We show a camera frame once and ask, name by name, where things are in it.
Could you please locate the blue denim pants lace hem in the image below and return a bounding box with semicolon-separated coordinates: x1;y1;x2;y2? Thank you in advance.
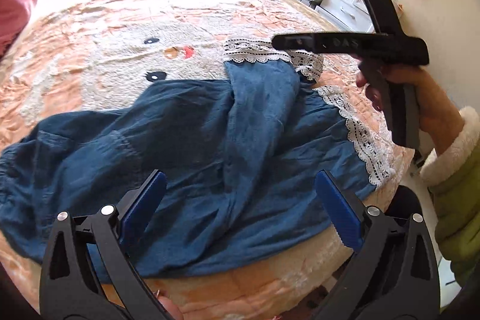
1;38;394;278

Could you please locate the person's right hand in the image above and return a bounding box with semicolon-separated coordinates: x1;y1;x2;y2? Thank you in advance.
379;64;465;156

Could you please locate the person's left hand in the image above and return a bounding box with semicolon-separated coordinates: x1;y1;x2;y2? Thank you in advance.
157;295;184;320

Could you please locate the white drawer cabinet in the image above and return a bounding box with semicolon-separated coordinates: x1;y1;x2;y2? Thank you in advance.
316;0;374;33

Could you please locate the orange white bedspread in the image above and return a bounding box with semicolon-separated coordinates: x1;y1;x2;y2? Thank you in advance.
1;0;413;319

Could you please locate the pink blanket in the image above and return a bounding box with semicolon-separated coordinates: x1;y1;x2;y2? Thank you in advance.
0;0;38;57

